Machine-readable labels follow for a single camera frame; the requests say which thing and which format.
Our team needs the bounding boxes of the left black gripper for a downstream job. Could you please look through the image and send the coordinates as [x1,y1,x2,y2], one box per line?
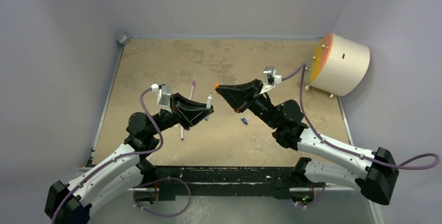
[149,93,213,136]

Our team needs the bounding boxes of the white pen brown tip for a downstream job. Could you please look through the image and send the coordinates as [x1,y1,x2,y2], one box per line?
[189,85,195,100]

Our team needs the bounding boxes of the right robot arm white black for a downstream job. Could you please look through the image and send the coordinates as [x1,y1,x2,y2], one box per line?
[215,79,399,205]

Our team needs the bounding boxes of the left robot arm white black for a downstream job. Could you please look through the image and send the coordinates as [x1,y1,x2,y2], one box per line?
[44,91,214,223]

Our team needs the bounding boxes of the cream cylindrical drum toy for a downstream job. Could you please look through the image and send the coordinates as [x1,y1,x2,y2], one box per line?
[303,32,370,98]

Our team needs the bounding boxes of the tape roll in corner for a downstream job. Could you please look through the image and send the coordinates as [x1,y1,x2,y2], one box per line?
[116,32,130,45]

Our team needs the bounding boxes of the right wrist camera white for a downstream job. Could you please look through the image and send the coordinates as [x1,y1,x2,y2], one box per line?
[259,66,282,95]

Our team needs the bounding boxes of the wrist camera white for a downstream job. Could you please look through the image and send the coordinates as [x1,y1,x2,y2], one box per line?
[259,66,282,95]
[151,84,171,112]

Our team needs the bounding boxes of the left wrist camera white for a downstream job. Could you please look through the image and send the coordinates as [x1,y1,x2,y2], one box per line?
[151,84,171,112]

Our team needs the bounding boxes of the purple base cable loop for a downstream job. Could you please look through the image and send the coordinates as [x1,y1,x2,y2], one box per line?
[132,177,193,217]

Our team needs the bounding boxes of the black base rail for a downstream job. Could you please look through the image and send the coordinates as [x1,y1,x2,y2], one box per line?
[145,166,310,201]

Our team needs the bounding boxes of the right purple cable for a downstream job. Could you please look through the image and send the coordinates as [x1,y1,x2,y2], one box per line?
[281,64,441,171]

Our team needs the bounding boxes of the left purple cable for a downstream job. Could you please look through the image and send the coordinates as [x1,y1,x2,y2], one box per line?
[50,88,165,224]

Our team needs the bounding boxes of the aluminium frame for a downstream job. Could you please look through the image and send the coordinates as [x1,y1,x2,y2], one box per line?
[92,39,385,223]

